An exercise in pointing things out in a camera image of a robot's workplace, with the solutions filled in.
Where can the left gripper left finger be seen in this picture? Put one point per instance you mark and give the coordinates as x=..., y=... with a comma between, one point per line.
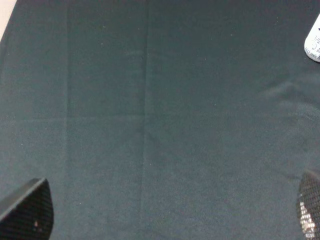
x=27, y=213

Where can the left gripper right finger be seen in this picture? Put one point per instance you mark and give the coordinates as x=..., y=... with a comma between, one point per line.
x=308, y=205

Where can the white plastic bottle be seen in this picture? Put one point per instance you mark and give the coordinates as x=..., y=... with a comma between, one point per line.
x=312, y=41

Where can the black tablecloth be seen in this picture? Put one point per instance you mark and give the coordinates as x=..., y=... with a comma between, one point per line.
x=161, y=119

